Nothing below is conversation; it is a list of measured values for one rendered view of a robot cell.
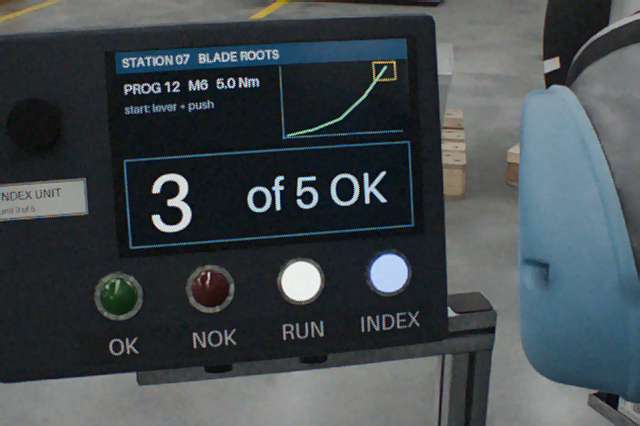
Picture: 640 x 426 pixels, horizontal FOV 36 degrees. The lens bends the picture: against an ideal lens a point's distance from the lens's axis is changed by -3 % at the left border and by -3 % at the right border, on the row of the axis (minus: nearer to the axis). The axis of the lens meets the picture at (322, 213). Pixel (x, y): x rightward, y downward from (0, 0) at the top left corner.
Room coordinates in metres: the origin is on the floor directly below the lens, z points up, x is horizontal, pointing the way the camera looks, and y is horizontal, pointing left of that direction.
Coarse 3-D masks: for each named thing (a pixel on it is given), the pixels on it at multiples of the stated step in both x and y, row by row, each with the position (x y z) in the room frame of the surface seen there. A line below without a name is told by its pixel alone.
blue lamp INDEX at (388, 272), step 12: (384, 252) 0.52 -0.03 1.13; (396, 252) 0.53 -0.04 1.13; (372, 264) 0.52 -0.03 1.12; (384, 264) 0.52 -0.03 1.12; (396, 264) 0.52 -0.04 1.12; (408, 264) 0.53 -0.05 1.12; (372, 276) 0.52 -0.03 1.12; (384, 276) 0.52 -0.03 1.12; (396, 276) 0.52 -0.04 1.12; (408, 276) 0.52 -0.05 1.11; (372, 288) 0.52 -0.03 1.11; (384, 288) 0.52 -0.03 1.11; (396, 288) 0.52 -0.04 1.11
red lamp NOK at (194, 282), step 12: (204, 264) 0.51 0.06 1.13; (216, 264) 0.51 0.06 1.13; (192, 276) 0.50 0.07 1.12; (204, 276) 0.50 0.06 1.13; (216, 276) 0.50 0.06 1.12; (228, 276) 0.50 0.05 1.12; (192, 288) 0.50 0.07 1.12; (204, 288) 0.49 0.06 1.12; (216, 288) 0.50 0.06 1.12; (228, 288) 0.50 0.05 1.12; (192, 300) 0.50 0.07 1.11; (204, 300) 0.49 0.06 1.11; (216, 300) 0.49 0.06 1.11; (228, 300) 0.50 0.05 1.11
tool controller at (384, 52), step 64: (0, 64) 0.51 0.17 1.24; (64, 64) 0.52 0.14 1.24; (128, 64) 0.53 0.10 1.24; (192, 64) 0.53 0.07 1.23; (256, 64) 0.54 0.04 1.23; (320, 64) 0.55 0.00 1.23; (384, 64) 0.55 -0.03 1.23; (0, 128) 0.50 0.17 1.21; (64, 128) 0.51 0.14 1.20; (128, 128) 0.52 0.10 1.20; (192, 128) 0.52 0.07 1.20; (256, 128) 0.53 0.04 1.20; (320, 128) 0.54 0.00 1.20; (384, 128) 0.54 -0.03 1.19; (0, 192) 0.50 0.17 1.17; (64, 192) 0.50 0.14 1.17; (256, 192) 0.52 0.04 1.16; (320, 192) 0.53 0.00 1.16; (384, 192) 0.53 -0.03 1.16; (0, 256) 0.49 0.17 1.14; (64, 256) 0.49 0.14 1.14; (128, 256) 0.50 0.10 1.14; (192, 256) 0.51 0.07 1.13; (256, 256) 0.51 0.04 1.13; (320, 256) 0.52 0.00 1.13; (0, 320) 0.48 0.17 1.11; (64, 320) 0.48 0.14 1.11; (128, 320) 0.49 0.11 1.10; (192, 320) 0.50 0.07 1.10; (256, 320) 0.50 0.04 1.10; (320, 320) 0.51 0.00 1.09; (384, 320) 0.52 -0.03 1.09; (448, 320) 0.53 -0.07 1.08
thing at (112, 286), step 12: (108, 276) 0.49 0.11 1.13; (120, 276) 0.49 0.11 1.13; (132, 276) 0.50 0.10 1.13; (96, 288) 0.49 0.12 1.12; (108, 288) 0.49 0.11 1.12; (120, 288) 0.49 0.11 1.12; (132, 288) 0.49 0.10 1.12; (96, 300) 0.49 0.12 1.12; (108, 300) 0.48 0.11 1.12; (120, 300) 0.48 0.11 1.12; (132, 300) 0.49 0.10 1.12; (108, 312) 0.49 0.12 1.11; (120, 312) 0.48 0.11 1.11; (132, 312) 0.49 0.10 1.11
